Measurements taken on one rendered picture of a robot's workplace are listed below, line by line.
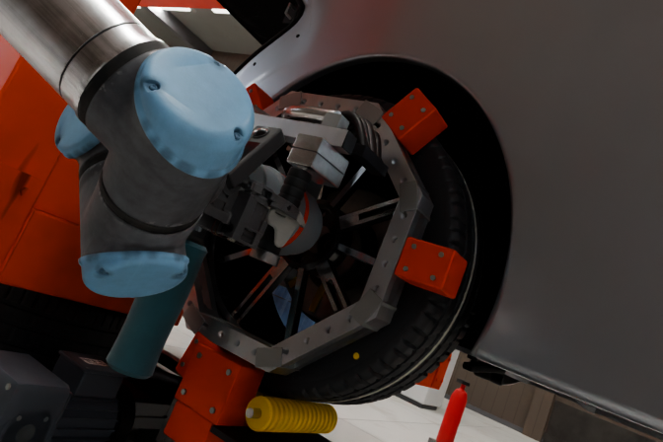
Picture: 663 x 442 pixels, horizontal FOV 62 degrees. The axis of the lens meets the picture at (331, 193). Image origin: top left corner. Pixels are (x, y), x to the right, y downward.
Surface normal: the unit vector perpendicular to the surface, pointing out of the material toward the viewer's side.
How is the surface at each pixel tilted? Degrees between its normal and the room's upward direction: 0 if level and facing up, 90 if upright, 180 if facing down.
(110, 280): 142
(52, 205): 90
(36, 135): 90
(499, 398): 90
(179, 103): 57
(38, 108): 90
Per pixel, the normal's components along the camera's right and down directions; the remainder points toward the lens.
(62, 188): 0.80, 0.21
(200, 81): 0.57, -0.51
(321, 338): -0.47, -0.36
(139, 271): 0.22, 0.86
